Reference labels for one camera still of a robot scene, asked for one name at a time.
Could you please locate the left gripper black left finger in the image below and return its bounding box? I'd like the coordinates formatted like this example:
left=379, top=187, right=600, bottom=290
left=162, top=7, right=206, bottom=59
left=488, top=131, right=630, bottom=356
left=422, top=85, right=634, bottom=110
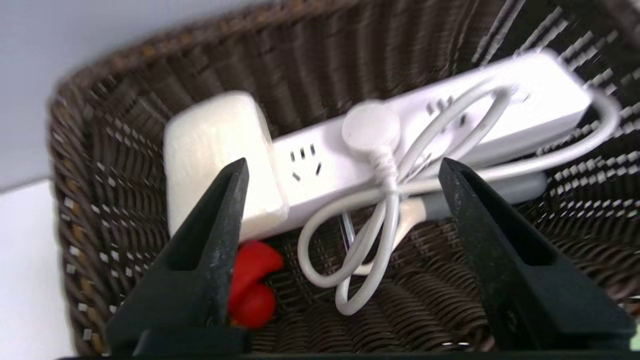
left=105, top=157, right=251, bottom=356

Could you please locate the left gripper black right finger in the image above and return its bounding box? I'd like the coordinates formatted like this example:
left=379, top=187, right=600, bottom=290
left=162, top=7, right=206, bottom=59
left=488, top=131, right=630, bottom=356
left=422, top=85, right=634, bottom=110
left=438, top=157, right=637, bottom=353

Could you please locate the red rubber duck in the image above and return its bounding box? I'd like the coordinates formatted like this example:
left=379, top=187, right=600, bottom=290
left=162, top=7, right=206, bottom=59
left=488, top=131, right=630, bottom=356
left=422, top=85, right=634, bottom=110
left=227, top=240, right=285, bottom=330

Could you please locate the grey handled white peeler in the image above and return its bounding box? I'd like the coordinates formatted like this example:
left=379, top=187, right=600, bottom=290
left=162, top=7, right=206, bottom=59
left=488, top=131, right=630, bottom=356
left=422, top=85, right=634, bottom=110
left=340, top=171, right=549, bottom=277

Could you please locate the white soap bar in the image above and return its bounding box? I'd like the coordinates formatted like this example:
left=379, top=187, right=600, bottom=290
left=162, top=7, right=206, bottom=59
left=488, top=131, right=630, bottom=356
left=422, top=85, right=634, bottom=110
left=163, top=90, right=291, bottom=242

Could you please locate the dark brown wicker basket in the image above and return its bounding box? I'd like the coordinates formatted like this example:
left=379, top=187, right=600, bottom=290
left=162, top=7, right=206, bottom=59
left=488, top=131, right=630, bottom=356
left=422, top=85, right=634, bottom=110
left=47, top=0, right=640, bottom=357

